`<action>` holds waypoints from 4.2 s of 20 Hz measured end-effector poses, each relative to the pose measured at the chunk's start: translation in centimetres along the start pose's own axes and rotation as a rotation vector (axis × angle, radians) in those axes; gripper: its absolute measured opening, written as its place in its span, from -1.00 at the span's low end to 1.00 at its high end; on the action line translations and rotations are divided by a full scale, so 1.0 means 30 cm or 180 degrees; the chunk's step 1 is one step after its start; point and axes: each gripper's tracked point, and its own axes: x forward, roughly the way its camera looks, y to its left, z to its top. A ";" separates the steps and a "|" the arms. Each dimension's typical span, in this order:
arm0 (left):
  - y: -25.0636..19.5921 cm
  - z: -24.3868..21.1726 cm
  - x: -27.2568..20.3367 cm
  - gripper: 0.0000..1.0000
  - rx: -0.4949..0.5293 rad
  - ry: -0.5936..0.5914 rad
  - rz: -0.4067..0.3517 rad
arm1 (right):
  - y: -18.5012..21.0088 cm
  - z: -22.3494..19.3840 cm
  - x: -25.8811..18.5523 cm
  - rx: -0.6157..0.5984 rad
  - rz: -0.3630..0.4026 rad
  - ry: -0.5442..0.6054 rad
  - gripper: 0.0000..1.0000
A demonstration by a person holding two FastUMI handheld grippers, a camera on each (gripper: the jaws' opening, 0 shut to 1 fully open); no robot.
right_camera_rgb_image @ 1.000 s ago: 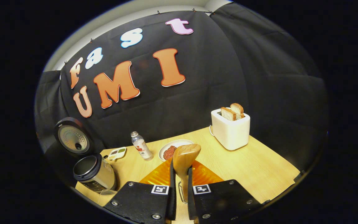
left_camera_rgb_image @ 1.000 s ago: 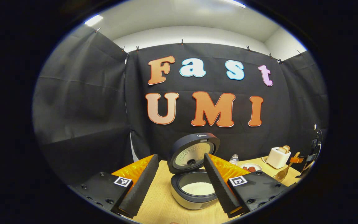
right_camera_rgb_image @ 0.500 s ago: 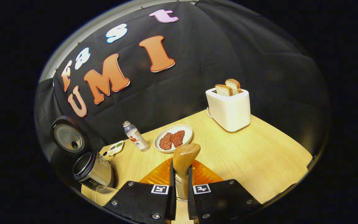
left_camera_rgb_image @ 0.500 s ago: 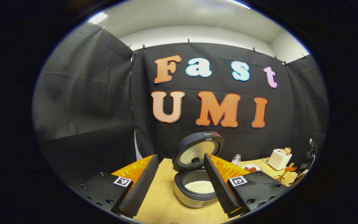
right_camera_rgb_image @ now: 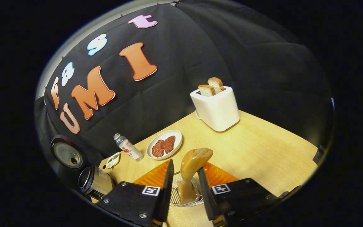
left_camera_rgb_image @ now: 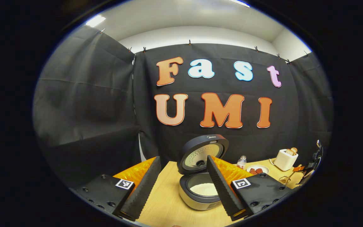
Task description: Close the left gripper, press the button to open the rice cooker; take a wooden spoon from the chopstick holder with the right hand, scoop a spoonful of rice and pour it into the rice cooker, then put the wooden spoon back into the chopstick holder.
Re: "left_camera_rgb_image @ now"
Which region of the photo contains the dark grey rice cooker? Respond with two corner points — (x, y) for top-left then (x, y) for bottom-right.
(177, 134), (229, 211)

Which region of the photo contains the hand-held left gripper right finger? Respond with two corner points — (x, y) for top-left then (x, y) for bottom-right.
(206, 154), (292, 222)

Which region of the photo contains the white toaster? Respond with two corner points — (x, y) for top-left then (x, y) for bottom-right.
(274, 149), (299, 172)

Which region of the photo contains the white rice heap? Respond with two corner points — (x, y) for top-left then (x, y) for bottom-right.
(189, 183), (219, 196)

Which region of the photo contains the white round plate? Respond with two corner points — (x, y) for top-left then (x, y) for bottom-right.
(246, 165), (269, 176)

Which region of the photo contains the wooden spoon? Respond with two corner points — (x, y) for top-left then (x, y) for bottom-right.
(284, 166), (302, 183)

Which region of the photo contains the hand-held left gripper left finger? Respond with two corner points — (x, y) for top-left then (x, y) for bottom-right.
(69, 156), (162, 222)

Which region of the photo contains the ceiling light strip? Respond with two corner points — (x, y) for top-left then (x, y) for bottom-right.
(86, 15), (106, 27)

